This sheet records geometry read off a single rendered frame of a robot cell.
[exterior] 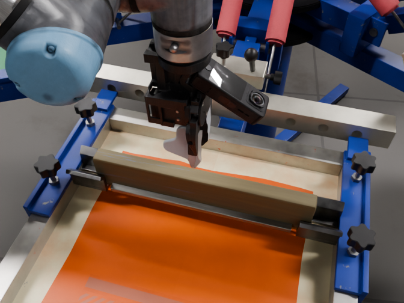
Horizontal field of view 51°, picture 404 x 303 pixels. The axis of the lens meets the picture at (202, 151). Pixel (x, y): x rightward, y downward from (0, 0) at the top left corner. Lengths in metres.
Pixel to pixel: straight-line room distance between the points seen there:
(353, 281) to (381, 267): 1.23
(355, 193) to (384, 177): 1.41
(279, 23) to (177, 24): 0.59
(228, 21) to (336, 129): 0.38
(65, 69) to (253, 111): 0.29
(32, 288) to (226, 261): 0.34
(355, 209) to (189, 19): 0.48
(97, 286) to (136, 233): 0.12
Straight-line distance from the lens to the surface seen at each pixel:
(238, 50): 1.04
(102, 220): 0.83
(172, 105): 0.59
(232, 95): 0.57
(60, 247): 0.82
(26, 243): 0.81
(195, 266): 0.77
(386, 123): 0.93
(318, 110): 0.91
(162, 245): 0.79
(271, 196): 0.72
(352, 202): 0.83
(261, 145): 0.89
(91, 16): 0.42
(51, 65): 0.38
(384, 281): 1.94
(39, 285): 0.80
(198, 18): 0.50
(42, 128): 2.43
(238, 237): 0.80
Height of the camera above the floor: 1.65
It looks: 50 degrees down
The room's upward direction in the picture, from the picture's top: straight up
